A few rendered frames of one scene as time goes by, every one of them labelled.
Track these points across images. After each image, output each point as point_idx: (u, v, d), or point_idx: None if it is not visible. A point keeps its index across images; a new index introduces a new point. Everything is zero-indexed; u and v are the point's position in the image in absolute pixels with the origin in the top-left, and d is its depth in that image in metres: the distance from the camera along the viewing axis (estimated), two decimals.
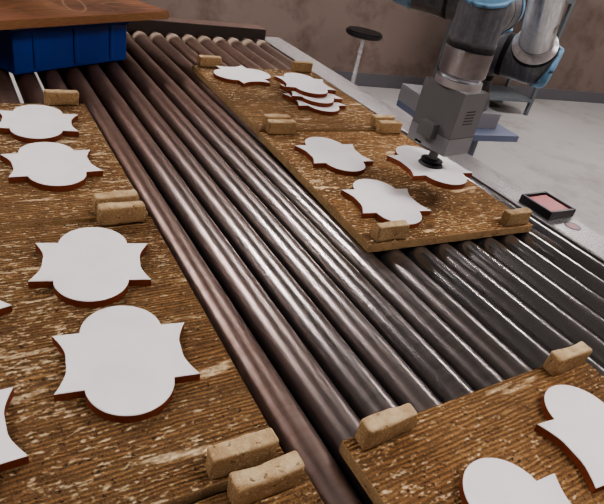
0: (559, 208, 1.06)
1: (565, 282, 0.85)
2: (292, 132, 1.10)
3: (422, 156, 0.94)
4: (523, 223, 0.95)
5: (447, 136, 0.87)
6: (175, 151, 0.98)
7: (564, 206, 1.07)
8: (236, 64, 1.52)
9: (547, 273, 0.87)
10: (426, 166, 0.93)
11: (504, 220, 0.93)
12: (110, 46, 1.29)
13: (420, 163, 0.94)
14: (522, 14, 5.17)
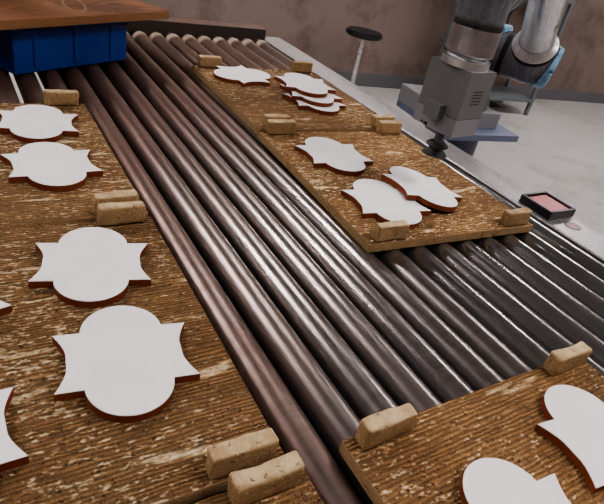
0: (559, 208, 1.06)
1: (565, 282, 0.85)
2: (292, 132, 1.10)
3: (426, 145, 0.93)
4: (523, 223, 0.95)
5: (454, 117, 0.85)
6: (175, 151, 0.98)
7: (564, 206, 1.07)
8: (236, 64, 1.52)
9: (547, 273, 0.87)
10: (430, 155, 0.92)
11: (504, 220, 0.93)
12: (110, 46, 1.29)
13: (424, 152, 0.93)
14: (522, 14, 5.17)
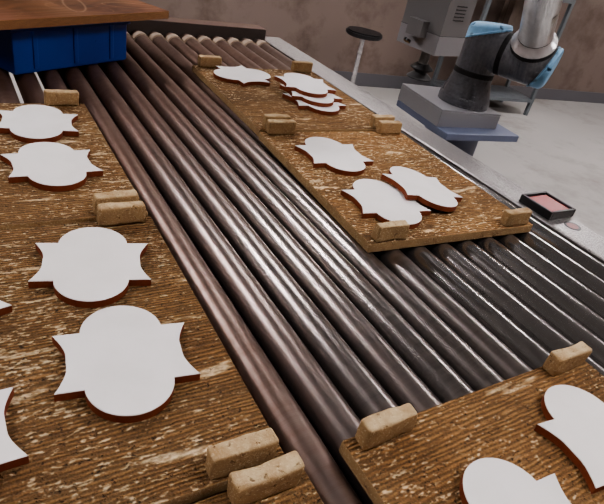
0: (559, 208, 1.06)
1: (565, 282, 0.85)
2: (292, 132, 1.10)
3: None
4: (523, 223, 0.95)
5: (437, 33, 0.84)
6: (175, 151, 0.98)
7: (564, 206, 1.07)
8: (236, 64, 1.52)
9: (547, 273, 0.87)
10: (414, 78, 0.90)
11: (504, 220, 0.93)
12: (110, 46, 1.29)
13: (408, 76, 0.91)
14: (522, 14, 5.17)
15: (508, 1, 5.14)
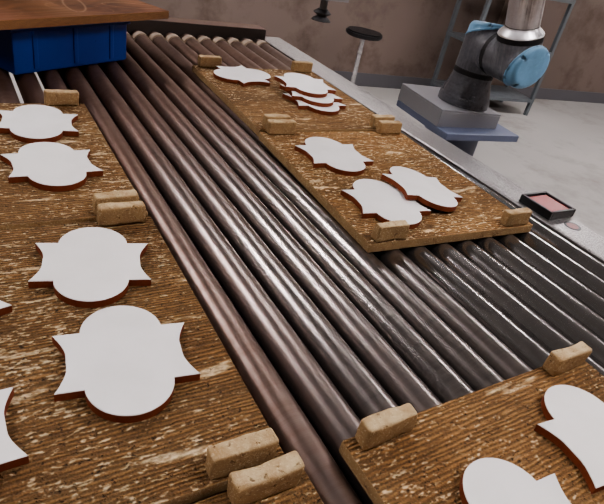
0: (559, 208, 1.06)
1: (565, 282, 0.85)
2: (292, 132, 1.10)
3: (314, 14, 1.19)
4: (523, 223, 0.95)
5: None
6: (175, 151, 0.98)
7: (564, 206, 1.07)
8: (236, 64, 1.52)
9: (547, 273, 0.87)
10: (315, 20, 1.18)
11: (504, 220, 0.93)
12: (110, 46, 1.29)
13: (311, 18, 1.18)
14: None
15: (508, 1, 5.14)
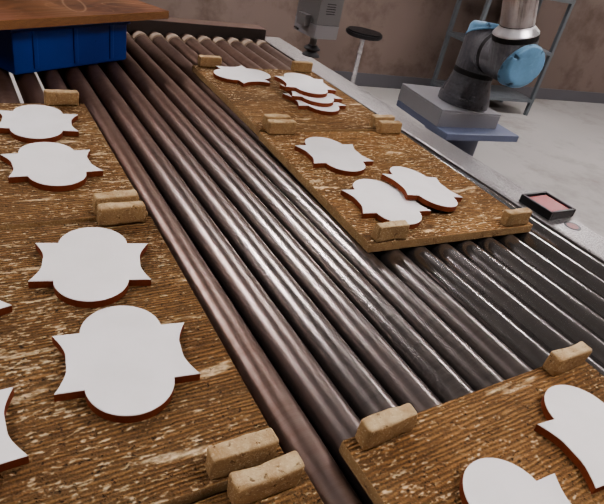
0: (559, 208, 1.06)
1: (565, 282, 0.85)
2: (292, 132, 1.10)
3: (304, 49, 1.28)
4: (523, 223, 0.95)
5: (315, 22, 1.21)
6: (175, 151, 0.98)
7: (564, 206, 1.07)
8: (236, 64, 1.52)
9: (547, 273, 0.87)
10: (305, 55, 1.27)
11: (504, 220, 0.93)
12: (110, 46, 1.29)
13: (302, 54, 1.28)
14: None
15: None
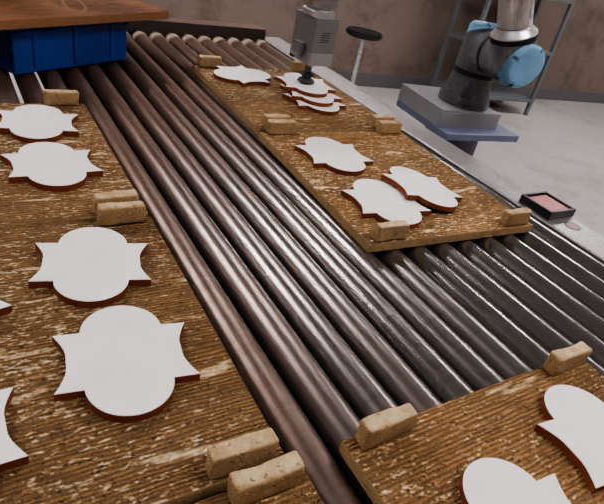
0: (559, 208, 1.06)
1: (565, 282, 0.85)
2: (292, 132, 1.10)
3: (299, 75, 1.32)
4: (523, 223, 0.95)
5: (310, 50, 1.24)
6: (175, 151, 0.98)
7: (564, 206, 1.07)
8: (236, 64, 1.52)
9: (547, 273, 0.87)
10: (301, 81, 1.30)
11: (504, 220, 0.93)
12: (110, 46, 1.29)
13: (297, 79, 1.31)
14: None
15: None
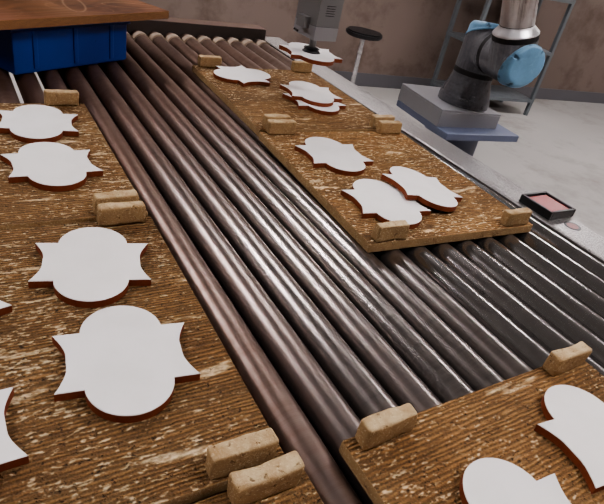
0: (559, 208, 1.06)
1: (565, 282, 0.85)
2: (292, 132, 1.10)
3: (304, 45, 1.28)
4: (523, 223, 0.95)
5: (315, 24, 1.21)
6: (175, 151, 0.98)
7: (564, 206, 1.07)
8: (236, 64, 1.52)
9: (547, 273, 0.87)
10: (306, 51, 1.27)
11: (504, 220, 0.93)
12: (110, 46, 1.29)
13: (302, 50, 1.28)
14: None
15: None
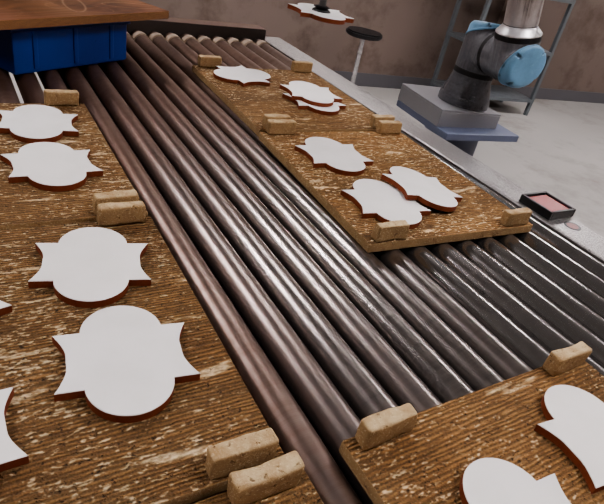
0: (559, 208, 1.06)
1: (565, 282, 0.85)
2: (292, 132, 1.10)
3: (314, 4, 1.22)
4: (523, 223, 0.95)
5: None
6: (175, 151, 0.98)
7: (564, 206, 1.07)
8: (236, 64, 1.52)
9: (547, 273, 0.87)
10: (316, 10, 1.21)
11: (504, 220, 0.93)
12: (110, 46, 1.29)
13: (312, 9, 1.22)
14: None
15: (508, 1, 5.14)
